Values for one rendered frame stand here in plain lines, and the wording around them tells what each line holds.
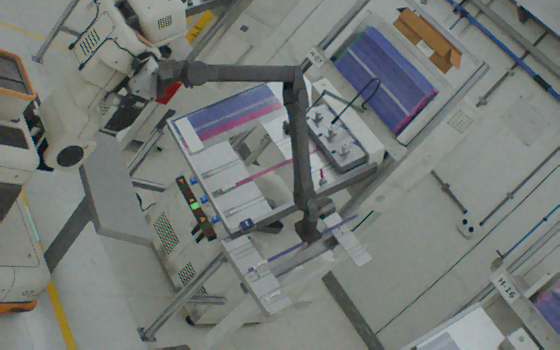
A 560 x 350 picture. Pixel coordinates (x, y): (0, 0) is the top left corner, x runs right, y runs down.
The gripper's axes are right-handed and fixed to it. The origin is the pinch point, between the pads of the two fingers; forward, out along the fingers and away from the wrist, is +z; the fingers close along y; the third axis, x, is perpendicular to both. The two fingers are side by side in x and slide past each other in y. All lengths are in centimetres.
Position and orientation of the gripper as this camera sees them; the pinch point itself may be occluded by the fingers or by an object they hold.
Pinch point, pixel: (305, 242)
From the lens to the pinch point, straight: 231.4
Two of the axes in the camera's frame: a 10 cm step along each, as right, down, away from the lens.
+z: -0.7, 6.2, 7.8
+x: -8.5, 3.8, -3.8
